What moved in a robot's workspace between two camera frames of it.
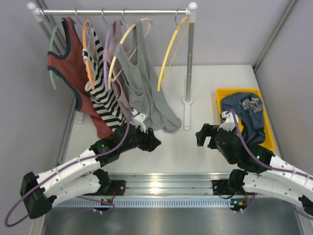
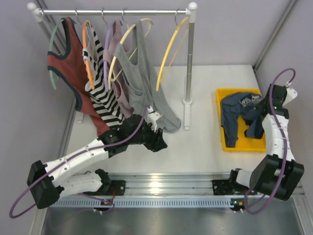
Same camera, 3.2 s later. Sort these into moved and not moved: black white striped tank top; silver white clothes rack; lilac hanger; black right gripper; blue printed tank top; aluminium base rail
Moved: blue printed tank top; black right gripper
Not moved: silver white clothes rack; black white striped tank top; aluminium base rail; lilac hanger
